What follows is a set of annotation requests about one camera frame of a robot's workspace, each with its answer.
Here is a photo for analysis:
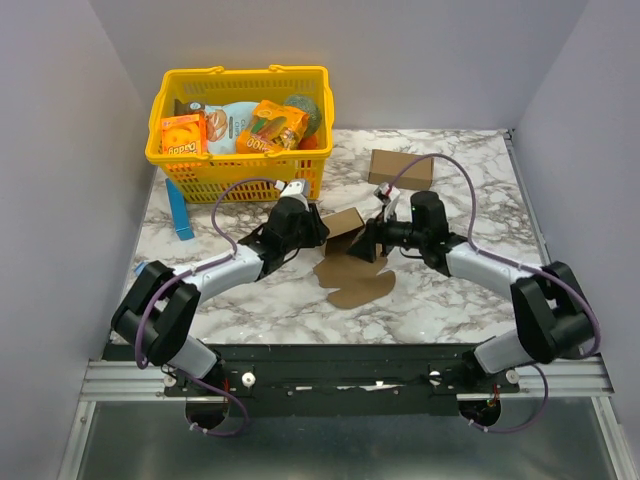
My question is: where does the brown cardboard box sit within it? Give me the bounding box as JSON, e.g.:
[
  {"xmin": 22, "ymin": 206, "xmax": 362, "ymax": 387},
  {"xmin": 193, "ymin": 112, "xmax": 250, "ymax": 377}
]
[
  {"xmin": 313, "ymin": 207, "xmax": 396, "ymax": 310},
  {"xmin": 367, "ymin": 149, "xmax": 434, "ymax": 191}
]

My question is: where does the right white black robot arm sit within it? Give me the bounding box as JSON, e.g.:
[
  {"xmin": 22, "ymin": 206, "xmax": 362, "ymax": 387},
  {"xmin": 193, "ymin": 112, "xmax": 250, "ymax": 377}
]
[{"xmin": 347, "ymin": 184, "xmax": 599, "ymax": 392}]

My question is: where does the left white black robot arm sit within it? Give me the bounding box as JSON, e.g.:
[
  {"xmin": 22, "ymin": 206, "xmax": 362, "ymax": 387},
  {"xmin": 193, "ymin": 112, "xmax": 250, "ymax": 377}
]
[{"xmin": 111, "ymin": 197, "xmax": 329, "ymax": 395}]

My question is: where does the tall blue box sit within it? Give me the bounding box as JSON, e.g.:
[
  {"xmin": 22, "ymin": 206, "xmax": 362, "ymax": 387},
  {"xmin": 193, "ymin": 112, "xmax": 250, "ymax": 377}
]
[{"xmin": 165, "ymin": 178, "xmax": 195, "ymax": 241}]

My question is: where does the orange Daddy snack box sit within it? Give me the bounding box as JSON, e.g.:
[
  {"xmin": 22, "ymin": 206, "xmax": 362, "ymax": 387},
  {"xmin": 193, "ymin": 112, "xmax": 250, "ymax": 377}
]
[{"xmin": 160, "ymin": 113, "xmax": 207, "ymax": 155}]

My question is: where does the small blue flat box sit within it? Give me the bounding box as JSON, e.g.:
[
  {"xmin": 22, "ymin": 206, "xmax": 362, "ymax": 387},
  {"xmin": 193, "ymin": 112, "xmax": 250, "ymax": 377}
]
[{"xmin": 134, "ymin": 261, "xmax": 148, "ymax": 276}]

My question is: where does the small orange fruit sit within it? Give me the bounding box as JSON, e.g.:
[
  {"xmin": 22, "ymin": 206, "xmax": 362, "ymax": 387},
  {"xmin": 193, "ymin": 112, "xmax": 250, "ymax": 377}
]
[{"xmin": 298, "ymin": 135, "xmax": 318, "ymax": 150}]

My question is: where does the orange candy bag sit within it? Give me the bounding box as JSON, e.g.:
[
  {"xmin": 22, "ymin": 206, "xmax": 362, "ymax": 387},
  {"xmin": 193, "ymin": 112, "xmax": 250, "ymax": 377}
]
[{"xmin": 236, "ymin": 100, "xmax": 309, "ymax": 154}]

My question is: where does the green round melon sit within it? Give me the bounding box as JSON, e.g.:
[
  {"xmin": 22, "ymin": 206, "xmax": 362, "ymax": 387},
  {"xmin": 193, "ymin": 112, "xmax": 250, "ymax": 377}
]
[{"xmin": 284, "ymin": 94, "xmax": 323, "ymax": 138}]

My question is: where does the light blue chips bag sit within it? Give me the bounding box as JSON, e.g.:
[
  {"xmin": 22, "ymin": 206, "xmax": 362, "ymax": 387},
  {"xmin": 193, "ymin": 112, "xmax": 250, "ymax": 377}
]
[{"xmin": 174, "ymin": 100, "xmax": 258, "ymax": 155}]

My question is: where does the yellow plastic shopping basket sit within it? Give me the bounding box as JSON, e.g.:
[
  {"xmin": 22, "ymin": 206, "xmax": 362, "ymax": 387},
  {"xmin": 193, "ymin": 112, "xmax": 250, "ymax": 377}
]
[{"xmin": 145, "ymin": 65, "xmax": 335, "ymax": 203}]

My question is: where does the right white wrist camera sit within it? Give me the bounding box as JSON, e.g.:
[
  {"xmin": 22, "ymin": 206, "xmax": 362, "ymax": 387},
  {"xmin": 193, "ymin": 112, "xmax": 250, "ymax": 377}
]
[{"xmin": 374, "ymin": 182, "xmax": 400, "ymax": 222}]

